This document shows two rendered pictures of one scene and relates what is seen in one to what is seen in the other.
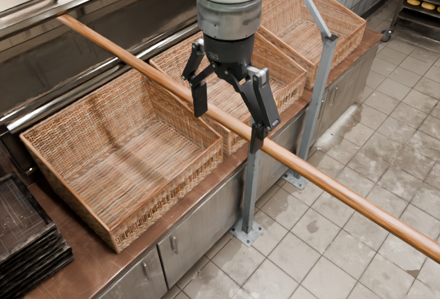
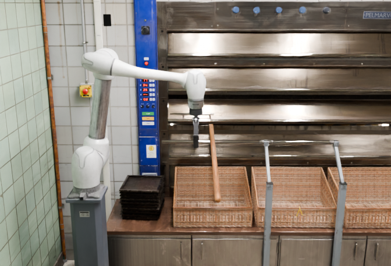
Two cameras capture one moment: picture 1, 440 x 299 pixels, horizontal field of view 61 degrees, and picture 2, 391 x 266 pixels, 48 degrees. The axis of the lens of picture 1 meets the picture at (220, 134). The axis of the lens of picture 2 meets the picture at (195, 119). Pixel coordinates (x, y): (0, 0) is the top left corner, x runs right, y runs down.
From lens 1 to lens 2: 2.18 m
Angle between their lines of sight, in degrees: 51
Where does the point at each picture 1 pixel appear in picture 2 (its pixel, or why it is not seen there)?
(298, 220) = not seen: outside the picture
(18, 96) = (182, 150)
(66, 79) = (205, 153)
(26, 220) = (152, 187)
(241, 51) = (193, 112)
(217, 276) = not seen: outside the picture
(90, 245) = (167, 220)
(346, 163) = not seen: outside the picture
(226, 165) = (251, 229)
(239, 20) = (191, 103)
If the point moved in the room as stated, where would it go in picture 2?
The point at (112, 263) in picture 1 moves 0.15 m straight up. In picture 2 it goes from (168, 228) to (167, 208)
